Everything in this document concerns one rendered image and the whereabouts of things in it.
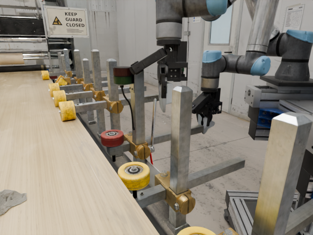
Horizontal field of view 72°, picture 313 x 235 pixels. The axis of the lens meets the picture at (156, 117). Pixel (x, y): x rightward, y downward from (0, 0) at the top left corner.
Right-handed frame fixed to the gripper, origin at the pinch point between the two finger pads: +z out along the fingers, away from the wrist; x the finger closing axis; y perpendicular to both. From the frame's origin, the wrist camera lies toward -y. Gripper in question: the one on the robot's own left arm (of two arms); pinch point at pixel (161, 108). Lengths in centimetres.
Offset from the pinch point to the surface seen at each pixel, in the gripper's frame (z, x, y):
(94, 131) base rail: 26, 63, -33
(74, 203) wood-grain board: 14.1, -25.8, -21.1
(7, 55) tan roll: -24, 197, -145
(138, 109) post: 1.4, 5.4, -7.2
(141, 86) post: -6.2, 5.3, -5.9
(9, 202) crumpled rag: 13.2, -25.2, -33.6
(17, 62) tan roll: -17, 201, -138
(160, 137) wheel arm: 14.7, 15.1, 1.6
